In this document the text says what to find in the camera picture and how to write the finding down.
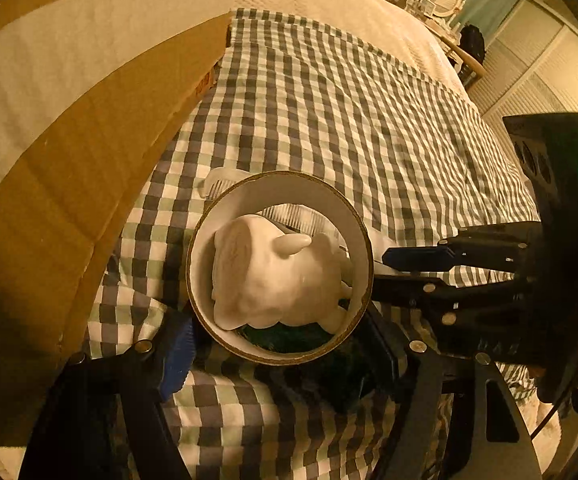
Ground white comb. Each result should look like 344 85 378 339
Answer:
198 167 315 233

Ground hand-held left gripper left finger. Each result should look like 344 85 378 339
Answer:
19 310 200 480

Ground checked cloth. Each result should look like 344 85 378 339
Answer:
81 7 542 480

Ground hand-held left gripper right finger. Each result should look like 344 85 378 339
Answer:
359 310 542 480

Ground brown cardboard box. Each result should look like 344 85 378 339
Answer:
0 0 245 448

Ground black cable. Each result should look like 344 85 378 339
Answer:
529 330 578 443

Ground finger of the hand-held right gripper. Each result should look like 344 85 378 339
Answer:
371 272 545 361
383 221 545 272

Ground white plush toy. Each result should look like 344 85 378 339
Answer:
211 203 355 333

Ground black bag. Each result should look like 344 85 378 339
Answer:
458 24 485 68

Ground white louvred wardrobe doors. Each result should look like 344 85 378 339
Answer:
469 0 578 131

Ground wooden chair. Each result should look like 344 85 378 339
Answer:
439 35 485 81

